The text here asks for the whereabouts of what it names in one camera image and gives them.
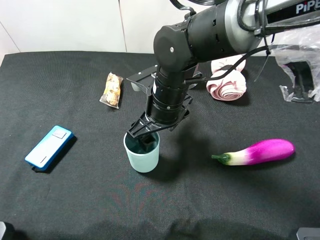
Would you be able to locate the blue rectangular box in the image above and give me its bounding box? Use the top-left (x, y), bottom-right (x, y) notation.
top-left (24, 125), bottom-right (74, 172)

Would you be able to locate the clear snack packet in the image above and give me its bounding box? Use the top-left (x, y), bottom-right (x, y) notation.
top-left (99, 72), bottom-right (123, 109)

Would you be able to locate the rolled pink towel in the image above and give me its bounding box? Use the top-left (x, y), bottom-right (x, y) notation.
top-left (206, 55), bottom-right (247, 101)

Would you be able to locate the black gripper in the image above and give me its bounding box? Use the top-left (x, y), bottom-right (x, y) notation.
top-left (127, 94), bottom-right (193, 147)

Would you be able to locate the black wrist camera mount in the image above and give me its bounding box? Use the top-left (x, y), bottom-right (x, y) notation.
top-left (126, 64), bottom-right (158, 95)

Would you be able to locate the black cable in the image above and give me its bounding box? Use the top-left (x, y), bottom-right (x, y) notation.
top-left (183, 44), bottom-right (268, 85)

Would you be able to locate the light blue plastic cup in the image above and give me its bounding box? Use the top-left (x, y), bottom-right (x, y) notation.
top-left (123, 132), bottom-right (160, 173)

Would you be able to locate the purple toy eggplant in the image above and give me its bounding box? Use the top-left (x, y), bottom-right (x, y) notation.
top-left (211, 138), bottom-right (296, 166)

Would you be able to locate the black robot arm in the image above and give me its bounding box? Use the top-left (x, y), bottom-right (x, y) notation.
top-left (127, 0), bottom-right (320, 150)

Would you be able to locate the black table cloth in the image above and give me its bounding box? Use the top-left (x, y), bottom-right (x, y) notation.
top-left (0, 52), bottom-right (320, 240)

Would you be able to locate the clear plastic bag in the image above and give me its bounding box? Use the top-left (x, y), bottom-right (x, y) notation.
top-left (272, 24), bottom-right (320, 103)

